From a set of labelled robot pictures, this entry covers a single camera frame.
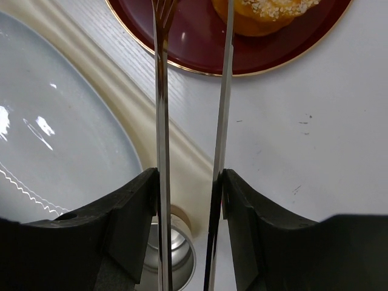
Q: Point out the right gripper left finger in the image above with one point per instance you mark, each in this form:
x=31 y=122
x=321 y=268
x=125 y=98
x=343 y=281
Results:
x=100 y=246

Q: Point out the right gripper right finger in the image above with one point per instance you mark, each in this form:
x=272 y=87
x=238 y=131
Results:
x=276 y=249

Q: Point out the large orange sugared bread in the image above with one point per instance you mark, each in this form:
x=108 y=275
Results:
x=256 y=18

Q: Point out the metal tongs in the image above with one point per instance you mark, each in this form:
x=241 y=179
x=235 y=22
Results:
x=163 y=13

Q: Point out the metal cup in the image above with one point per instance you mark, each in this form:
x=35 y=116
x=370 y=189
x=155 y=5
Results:
x=183 y=253

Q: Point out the cream cloth placemat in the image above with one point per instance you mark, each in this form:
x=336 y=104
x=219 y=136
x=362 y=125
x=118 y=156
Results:
x=190 y=169

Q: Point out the pale blue oval plate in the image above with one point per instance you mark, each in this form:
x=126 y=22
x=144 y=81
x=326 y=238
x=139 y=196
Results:
x=61 y=146

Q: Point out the dark red round plate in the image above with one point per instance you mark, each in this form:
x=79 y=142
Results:
x=197 y=37

